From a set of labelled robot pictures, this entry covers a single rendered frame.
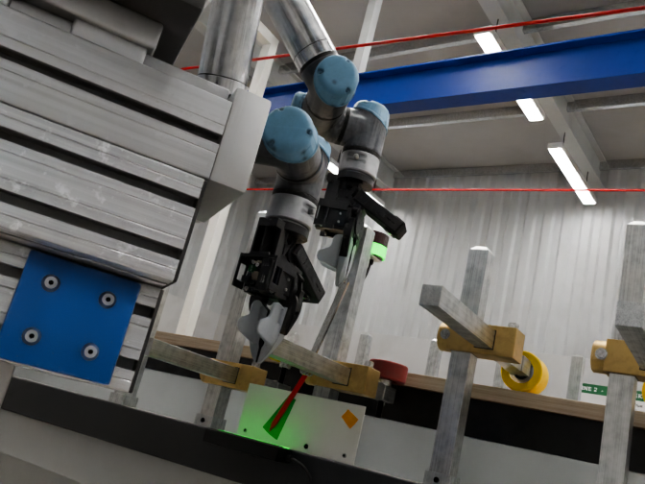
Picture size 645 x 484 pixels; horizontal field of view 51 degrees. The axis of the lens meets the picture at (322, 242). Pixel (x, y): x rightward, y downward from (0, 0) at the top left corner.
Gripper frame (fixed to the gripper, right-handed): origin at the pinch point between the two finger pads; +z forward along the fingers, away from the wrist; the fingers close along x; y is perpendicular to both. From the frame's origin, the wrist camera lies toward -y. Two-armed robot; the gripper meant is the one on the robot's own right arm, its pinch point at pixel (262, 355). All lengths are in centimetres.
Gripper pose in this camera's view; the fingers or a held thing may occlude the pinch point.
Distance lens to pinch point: 103.8
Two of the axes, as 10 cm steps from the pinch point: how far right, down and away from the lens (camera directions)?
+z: -2.3, 9.3, -2.8
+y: -5.0, -3.6, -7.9
